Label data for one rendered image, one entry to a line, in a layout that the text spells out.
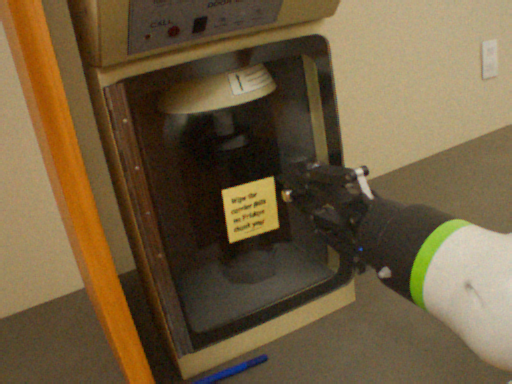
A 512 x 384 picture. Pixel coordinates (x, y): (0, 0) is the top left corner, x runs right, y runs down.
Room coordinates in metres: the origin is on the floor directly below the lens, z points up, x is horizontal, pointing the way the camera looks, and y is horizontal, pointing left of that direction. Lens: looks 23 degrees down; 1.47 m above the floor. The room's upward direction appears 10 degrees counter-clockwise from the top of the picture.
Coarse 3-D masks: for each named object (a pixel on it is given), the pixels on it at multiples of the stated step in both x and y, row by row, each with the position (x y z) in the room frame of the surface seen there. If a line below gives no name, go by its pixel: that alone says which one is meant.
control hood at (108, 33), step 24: (96, 0) 0.51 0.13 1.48; (120, 0) 0.52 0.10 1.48; (288, 0) 0.64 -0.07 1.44; (312, 0) 0.66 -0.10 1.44; (336, 0) 0.68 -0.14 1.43; (96, 24) 0.54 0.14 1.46; (120, 24) 0.55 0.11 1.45; (288, 24) 0.68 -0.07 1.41; (96, 48) 0.57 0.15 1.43; (120, 48) 0.57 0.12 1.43; (168, 48) 0.61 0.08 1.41
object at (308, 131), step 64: (192, 64) 0.63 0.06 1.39; (256, 64) 0.67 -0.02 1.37; (320, 64) 0.71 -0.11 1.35; (192, 128) 0.63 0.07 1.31; (256, 128) 0.66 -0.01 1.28; (320, 128) 0.70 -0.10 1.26; (192, 192) 0.62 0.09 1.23; (192, 256) 0.61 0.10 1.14; (256, 256) 0.65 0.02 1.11; (320, 256) 0.69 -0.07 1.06; (192, 320) 0.60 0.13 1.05; (256, 320) 0.64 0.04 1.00
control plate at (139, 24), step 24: (144, 0) 0.54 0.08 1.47; (168, 0) 0.55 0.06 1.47; (192, 0) 0.57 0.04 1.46; (216, 0) 0.59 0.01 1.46; (240, 0) 0.60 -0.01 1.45; (264, 0) 0.62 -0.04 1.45; (144, 24) 0.56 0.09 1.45; (168, 24) 0.58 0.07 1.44; (192, 24) 0.60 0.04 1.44; (216, 24) 0.61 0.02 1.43; (240, 24) 0.63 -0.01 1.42; (264, 24) 0.65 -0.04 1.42; (144, 48) 0.59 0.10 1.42
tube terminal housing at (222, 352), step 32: (256, 32) 0.69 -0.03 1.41; (288, 32) 0.71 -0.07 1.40; (320, 32) 0.73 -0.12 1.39; (128, 64) 0.62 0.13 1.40; (160, 64) 0.63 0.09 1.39; (96, 96) 0.64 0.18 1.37; (128, 224) 0.65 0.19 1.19; (352, 288) 0.73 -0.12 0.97; (160, 320) 0.63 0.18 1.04; (288, 320) 0.68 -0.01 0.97; (224, 352) 0.63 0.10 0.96
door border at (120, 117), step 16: (112, 96) 0.59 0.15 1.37; (112, 112) 0.59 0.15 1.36; (128, 112) 0.60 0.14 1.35; (112, 128) 0.59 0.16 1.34; (128, 128) 0.60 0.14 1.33; (128, 144) 0.59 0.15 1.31; (128, 160) 0.59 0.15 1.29; (144, 176) 0.60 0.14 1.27; (128, 192) 0.59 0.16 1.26; (144, 192) 0.60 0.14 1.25; (144, 208) 0.59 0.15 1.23; (144, 224) 0.59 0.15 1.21; (144, 240) 0.59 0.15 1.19; (160, 240) 0.60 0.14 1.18; (160, 256) 0.59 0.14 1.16; (160, 272) 0.59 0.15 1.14; (176, 304) 0.60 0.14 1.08; (176, 320) 0.59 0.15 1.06; (176, 336) 0.59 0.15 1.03
